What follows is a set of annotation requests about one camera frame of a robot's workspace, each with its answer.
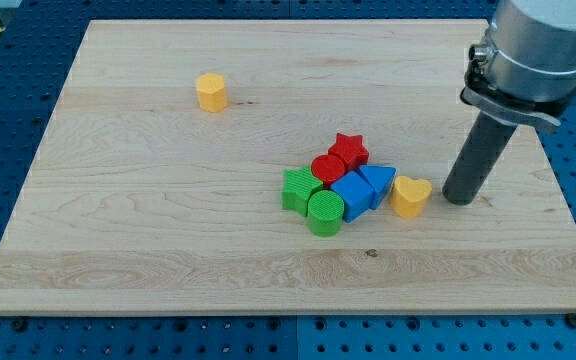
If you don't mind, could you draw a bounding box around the yellow heart block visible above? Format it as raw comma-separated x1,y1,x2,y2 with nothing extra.
390,176,432,219

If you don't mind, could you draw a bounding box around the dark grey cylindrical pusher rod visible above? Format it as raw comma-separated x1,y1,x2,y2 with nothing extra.
442,112,517,205

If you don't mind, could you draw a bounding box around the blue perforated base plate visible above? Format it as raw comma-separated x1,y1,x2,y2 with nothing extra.
0,0,576,359

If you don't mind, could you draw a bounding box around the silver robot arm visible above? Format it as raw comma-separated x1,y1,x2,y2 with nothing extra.
461,0,576,133

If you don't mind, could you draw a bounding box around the red cylinder block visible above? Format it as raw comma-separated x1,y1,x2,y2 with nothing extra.
311,154,346,189

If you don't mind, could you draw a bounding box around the blue triangle block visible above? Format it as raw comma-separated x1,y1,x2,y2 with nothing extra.
358,165,397,210

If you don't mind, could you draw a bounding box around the red star block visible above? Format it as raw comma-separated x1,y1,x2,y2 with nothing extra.
328,132,370,172

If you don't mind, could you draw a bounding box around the yellow hexagon block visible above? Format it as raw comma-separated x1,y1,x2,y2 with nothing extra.
195,73,228,113

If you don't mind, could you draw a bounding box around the light wooden board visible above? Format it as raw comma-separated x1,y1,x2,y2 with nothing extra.
0,20,576,316

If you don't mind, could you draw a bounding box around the blue cube block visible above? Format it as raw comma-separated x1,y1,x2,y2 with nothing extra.
330,171,374,223

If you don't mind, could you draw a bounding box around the green cylinder block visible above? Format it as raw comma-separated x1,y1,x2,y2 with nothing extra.
307,190,345,237

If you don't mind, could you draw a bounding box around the green star block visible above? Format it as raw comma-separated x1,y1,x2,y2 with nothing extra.
281,166,323,217

